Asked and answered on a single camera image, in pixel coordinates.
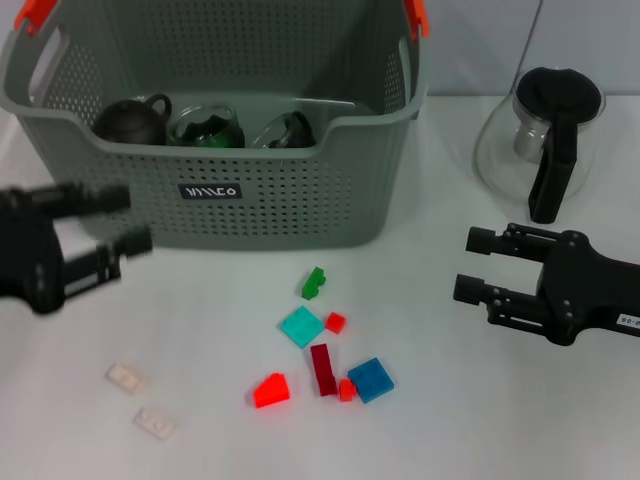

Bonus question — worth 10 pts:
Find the teal square toy brick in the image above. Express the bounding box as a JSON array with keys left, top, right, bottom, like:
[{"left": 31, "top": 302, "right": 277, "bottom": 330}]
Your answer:
[{"left": 279, "top": 305, "right": 325, "bottom": 350}]

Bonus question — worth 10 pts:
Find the thin dark wall cable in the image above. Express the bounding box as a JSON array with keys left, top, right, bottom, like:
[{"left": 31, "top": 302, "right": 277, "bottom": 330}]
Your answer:
[{"left": 517, "top": 0, "right": 547, "bottom": 76}]

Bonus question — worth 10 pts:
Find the red sloped toy brick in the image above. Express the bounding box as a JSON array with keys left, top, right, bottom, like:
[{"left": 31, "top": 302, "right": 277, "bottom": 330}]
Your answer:
[{"left": 253, "top": 373, "right": 291, "bottom": 411}]

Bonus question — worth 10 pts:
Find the grey perforated storage basket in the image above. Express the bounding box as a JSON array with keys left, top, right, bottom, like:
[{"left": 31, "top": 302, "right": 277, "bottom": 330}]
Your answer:
[{"left": 0, "top": 0, "right": 432, "bottom": 251}]

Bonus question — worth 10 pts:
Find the blue square toy brick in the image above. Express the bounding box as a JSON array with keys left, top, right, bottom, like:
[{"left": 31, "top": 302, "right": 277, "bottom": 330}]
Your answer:
[{"left": 347, "top": 357, "right": 395, "bottom": 405}]

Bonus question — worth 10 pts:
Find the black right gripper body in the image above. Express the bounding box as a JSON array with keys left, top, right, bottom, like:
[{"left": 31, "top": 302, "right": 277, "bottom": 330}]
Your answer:
[{"left": 537, "top": 229, "right": 640, "bottom": 346}]

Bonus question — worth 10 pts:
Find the orange basket handle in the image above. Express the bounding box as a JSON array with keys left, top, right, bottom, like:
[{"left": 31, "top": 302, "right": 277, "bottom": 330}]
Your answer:
[{"left": 13, "top": 0, "right": 431, "bottom": 42}]

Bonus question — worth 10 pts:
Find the dark red long brick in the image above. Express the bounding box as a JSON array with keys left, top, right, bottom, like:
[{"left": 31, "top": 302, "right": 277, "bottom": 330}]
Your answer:
[{"left": 309, "top": 343, "right": 339, "bottom": 399}]

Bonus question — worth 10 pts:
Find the white toy brick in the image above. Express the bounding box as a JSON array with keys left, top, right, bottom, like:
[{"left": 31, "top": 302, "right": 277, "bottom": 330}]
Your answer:
[{"left": 104, "top": 362, "right": 146, "bottom": 395}]

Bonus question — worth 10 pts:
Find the white toy plate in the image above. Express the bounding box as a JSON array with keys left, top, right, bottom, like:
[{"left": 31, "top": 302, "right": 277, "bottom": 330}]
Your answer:
[{"left": 133, "top": 405, "right": 179, "bottom": 442}]

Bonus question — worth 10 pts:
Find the dark clay teapot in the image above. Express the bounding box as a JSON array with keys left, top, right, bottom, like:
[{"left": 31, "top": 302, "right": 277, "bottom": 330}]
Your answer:
[{"left": 92, "top": 92, "right": 174, "bottom": 146}]

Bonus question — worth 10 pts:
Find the glass teapot black handle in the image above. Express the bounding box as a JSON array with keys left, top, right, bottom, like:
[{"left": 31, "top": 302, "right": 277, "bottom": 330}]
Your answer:
[{"left": 473, "top": 65, "right": 607, "bottom": 225}]

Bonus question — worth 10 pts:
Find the green toy brick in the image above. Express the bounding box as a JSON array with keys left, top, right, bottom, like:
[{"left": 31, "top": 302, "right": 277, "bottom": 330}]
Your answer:
[
  {"left": 172, "top": 130, "right": 236, "bottom": 149},
  {"left": 301, "top": 267, "right": 327, "bottom": 302}
]

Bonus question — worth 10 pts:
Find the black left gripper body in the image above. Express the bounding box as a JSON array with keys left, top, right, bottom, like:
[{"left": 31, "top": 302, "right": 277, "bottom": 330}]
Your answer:
[{"left": 0, "top": 188, "right": 69, "bottom": 315}]

